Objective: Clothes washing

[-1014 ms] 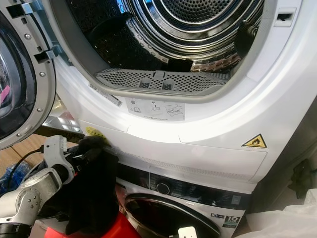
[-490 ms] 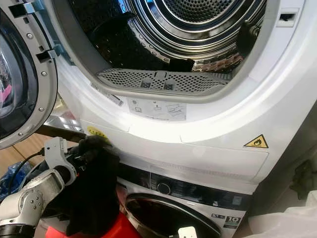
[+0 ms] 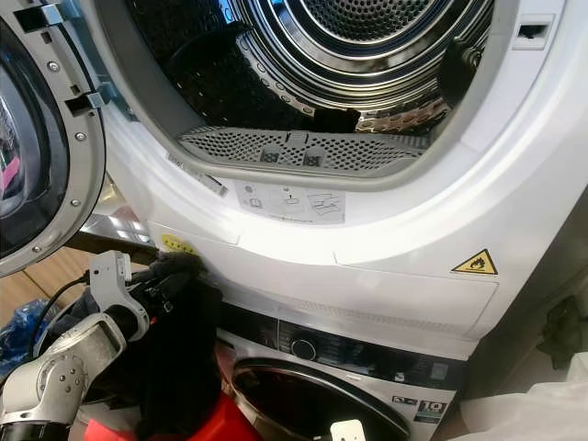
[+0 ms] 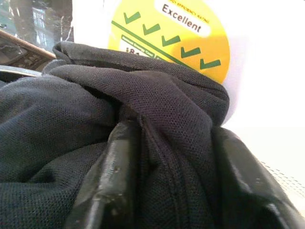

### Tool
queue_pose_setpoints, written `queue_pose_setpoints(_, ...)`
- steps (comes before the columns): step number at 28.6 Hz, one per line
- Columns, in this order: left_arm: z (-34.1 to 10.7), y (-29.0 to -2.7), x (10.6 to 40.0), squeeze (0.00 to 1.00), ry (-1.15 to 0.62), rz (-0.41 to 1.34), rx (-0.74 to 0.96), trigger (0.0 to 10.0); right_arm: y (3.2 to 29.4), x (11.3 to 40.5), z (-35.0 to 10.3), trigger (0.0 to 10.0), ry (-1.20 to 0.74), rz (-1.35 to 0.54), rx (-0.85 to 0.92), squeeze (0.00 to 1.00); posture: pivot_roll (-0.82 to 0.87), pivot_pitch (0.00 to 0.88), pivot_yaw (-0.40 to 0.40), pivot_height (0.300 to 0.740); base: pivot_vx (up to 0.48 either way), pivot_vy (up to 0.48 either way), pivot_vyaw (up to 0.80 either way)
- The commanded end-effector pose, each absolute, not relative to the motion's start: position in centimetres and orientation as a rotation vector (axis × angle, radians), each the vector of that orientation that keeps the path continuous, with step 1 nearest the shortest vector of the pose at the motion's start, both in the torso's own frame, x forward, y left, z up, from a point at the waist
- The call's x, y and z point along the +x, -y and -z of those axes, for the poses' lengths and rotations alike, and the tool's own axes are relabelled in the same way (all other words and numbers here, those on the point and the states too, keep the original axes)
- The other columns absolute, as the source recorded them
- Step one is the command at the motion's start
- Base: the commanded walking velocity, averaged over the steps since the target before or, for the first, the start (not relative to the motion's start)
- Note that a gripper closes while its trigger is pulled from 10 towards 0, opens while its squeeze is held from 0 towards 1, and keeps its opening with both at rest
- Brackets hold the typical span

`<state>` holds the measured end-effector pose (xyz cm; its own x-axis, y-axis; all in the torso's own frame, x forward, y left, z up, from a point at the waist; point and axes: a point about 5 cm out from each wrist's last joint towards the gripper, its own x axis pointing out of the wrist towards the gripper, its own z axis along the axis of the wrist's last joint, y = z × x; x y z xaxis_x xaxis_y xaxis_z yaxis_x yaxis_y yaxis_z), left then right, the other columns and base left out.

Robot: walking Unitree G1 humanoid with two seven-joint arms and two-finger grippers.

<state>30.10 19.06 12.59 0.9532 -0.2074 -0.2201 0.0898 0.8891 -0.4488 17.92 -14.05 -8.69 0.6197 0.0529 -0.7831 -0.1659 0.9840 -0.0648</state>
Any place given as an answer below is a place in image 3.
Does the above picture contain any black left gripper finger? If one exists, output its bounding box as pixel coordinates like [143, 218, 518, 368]
[144, 251, 203, 278]
[154, 274, 194, 315]

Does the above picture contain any black garment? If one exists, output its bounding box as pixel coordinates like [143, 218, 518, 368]
[46, 253, 226, 440]

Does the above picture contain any white washing machine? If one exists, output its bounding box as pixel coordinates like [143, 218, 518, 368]
[211, 303, 479, 441]

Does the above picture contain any round yellow sticker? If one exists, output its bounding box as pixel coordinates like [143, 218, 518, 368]
[161, 232, 198, 256]

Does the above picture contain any white barcode label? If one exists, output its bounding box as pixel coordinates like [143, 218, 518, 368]
[167, 152, 229, 197]

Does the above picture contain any white instruction sticker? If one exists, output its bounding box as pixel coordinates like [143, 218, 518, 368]
[234, 181, 347, 226]

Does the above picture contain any blue plastic bag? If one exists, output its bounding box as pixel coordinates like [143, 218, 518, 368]
[0, 299, 47, 378]

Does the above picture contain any round washer control knob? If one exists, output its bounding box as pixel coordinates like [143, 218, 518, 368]
[289, 337, 318, 362]

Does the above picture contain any red plastic stool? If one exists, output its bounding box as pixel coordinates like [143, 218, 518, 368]
[83, 390, 263, 441]

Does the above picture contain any chrome rimmed washer door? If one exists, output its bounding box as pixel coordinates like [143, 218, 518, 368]
[230, 358, 413, 441]

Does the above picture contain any grey metal door hinge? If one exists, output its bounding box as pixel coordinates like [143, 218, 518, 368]
[14, 5, 74, 33]
[66, 92, 104, 116]

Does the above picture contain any round glass dryer door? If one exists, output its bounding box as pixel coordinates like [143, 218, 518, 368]
[0, 0, 107, 277]

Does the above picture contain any grey perforated lint filter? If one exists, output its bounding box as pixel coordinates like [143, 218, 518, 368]
[176, 126, 431, 173]

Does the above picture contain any white tumble dryer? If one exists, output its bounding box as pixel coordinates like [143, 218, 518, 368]
[92, 0, 588, 361]

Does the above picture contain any black washer control panel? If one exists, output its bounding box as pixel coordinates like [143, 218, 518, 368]
[216, 303, 465, 387]

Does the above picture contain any dark warranty sticker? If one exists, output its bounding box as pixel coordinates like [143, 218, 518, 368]
[415, 398, 449, 424]

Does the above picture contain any yellow flame warning sticker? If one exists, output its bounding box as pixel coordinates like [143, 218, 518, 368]
[451, 249, 499, 277]

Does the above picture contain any white cloth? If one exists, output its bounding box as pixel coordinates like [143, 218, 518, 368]
[459, 354, 588, 441]

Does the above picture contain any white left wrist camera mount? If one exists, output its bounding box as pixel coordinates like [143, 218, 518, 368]
[87, 250, 151, 343]

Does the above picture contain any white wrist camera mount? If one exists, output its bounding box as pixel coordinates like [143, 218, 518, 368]
[331, 420, 367, 441]
[87, 250, 151, 343]

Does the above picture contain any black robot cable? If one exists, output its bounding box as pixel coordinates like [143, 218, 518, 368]
[32, 276, 93, 359]

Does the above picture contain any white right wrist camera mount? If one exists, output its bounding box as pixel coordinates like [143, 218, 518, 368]
[331, 420, 367, 441]

